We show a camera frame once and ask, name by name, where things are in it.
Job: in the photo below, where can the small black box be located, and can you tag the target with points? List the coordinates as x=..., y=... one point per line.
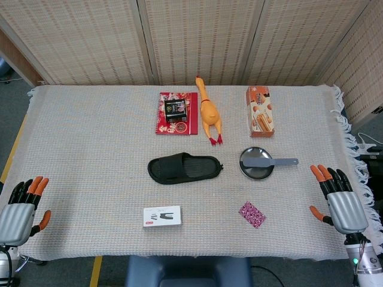
x=176, y=110

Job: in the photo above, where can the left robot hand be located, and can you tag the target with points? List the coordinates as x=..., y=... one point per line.
x=15, y=218

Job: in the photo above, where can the blue chair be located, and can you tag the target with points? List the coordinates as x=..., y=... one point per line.
x=185, y=272

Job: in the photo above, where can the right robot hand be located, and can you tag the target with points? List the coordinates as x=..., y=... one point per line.
x=347, y=212

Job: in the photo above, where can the bamboo screen panel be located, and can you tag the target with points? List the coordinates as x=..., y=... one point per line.
x=200, y=36
x=77, y=39
x=365, y=68
x=299, y=39

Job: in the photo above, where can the round steel plate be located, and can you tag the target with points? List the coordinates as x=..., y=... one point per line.
x=255, y=175

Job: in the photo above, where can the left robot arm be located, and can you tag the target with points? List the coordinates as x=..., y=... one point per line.
x=4, y=266

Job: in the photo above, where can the black slipper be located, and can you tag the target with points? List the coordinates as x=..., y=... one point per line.
x=170, y=169

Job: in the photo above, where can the white stapler box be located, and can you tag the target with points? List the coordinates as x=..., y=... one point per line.
x=162, y=216

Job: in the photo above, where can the red spiral notebook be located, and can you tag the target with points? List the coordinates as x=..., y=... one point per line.
x=193, y=113

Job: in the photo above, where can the black device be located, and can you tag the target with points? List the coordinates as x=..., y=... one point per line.
x=374, y=170

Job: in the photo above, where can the orange snack box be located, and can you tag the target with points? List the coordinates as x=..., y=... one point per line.
x=261, y=113

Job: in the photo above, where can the brown wooden board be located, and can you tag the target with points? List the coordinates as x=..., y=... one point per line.
x=18, y=61

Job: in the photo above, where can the beige woven tablecloth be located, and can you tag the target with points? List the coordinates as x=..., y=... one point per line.
x=89, y=149

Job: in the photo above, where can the yellow rubber chicken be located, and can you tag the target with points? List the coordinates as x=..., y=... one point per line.
x=209, y=115

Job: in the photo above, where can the purple patterned packet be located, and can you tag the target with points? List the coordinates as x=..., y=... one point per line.
x=252, y=214

